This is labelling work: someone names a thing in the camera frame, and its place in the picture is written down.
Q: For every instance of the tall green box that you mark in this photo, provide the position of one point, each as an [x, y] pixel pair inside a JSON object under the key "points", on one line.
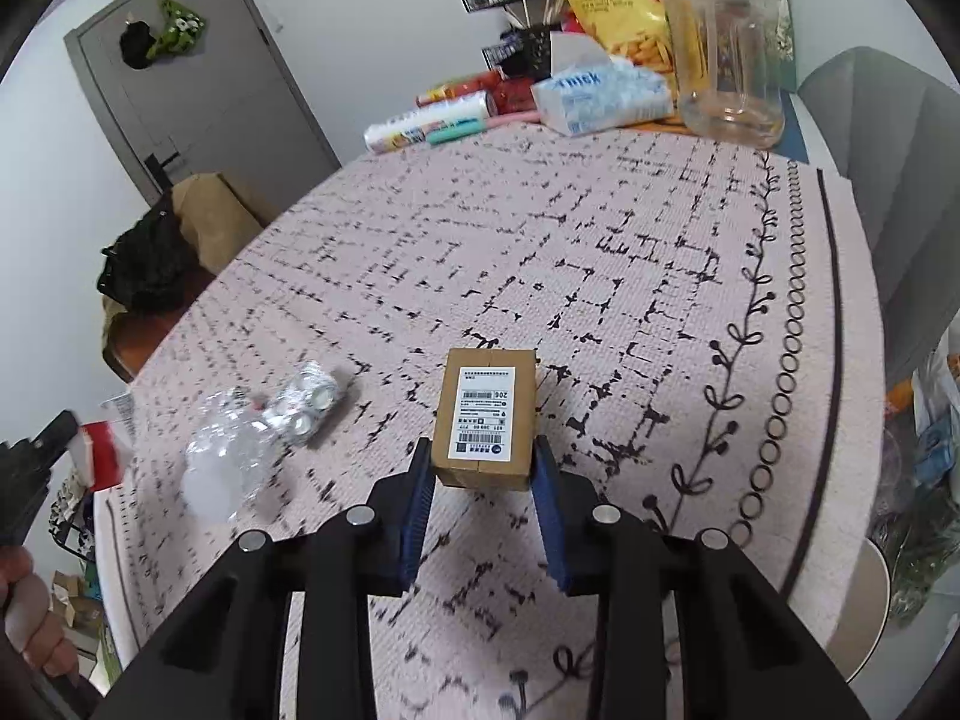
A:
{"points": [[784, 15]]}

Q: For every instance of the mint green marker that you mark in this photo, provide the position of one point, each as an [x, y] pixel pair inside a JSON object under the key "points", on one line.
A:
{"points": [[457, 131]]}

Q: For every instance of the grey upholstered chair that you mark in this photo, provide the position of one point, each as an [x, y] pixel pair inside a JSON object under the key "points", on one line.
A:
{"points": [[885, 165]]}

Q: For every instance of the grey door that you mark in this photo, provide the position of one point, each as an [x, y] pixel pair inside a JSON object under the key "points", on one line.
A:
{"points": [[225, 105]]}

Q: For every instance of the white roll of bags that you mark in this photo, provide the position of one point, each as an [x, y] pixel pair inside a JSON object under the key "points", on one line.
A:
{"points": [[420, 126]]}

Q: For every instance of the white round bin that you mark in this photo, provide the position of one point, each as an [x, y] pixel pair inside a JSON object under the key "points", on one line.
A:
{"points": [[874, 615]]}

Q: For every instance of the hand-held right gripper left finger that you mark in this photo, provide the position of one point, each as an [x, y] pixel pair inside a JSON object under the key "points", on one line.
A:
{"points": [[416, 517]]}

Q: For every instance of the small cardboard box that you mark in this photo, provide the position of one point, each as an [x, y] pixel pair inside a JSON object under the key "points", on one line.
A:
{"points": [[487, 405]]}

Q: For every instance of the person's left hand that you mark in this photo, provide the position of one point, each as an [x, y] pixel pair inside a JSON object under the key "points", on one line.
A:
{"points": [[34, 615]]}

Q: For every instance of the green hanging cloth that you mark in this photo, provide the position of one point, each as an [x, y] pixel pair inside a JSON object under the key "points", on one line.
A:
{"points": [[176, 30]]}

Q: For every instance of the black bag on chair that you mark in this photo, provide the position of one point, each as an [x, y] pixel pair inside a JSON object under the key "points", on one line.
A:
{"points": [[142, 262]]}

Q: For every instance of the pink marker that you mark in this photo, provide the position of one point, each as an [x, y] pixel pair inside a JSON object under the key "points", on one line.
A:
{"points": [[517, 118]]}

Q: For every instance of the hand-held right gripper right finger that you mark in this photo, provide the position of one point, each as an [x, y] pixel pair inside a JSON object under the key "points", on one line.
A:
{"points": [[551, 517]]}

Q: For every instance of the clear plastic water jug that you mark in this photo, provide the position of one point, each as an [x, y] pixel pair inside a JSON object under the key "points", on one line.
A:
{"points": [[720, 52]]}

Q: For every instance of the brown cardboard carton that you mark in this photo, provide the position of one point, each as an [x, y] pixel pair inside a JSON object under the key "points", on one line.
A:
{"points": [[71, 592]]}

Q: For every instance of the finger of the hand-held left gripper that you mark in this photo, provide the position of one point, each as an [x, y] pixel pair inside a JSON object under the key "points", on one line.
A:
{"points": [[30, 472]]}

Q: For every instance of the black mesh basket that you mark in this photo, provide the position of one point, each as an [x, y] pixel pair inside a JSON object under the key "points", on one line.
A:
{"points": [[525, 52]]}

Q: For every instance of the black hanging hat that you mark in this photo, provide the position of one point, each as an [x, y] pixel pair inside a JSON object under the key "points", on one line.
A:
{"points": [[136, 45]]}

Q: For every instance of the crumpled clear plastic wrap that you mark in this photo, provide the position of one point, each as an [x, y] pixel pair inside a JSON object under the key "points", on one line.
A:
{"points": [[225, 457]]}

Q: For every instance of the blue white tissue pack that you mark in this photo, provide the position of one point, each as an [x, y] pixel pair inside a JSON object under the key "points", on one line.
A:
{"points": [[592, 97]]}

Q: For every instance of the brown paper bag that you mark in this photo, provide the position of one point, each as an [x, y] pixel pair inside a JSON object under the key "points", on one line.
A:
{"points": [[214, 225]]}

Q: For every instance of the red packets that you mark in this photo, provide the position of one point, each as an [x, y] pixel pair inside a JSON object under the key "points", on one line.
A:
{"points": [[510, 94]]}

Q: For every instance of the plastic bag of vegetables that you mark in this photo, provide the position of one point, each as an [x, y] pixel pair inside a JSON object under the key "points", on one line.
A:
{"points": [[930, 465]]}

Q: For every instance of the orange brown chair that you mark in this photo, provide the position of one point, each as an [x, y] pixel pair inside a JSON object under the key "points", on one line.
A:
{"points": [[142, 337]]}

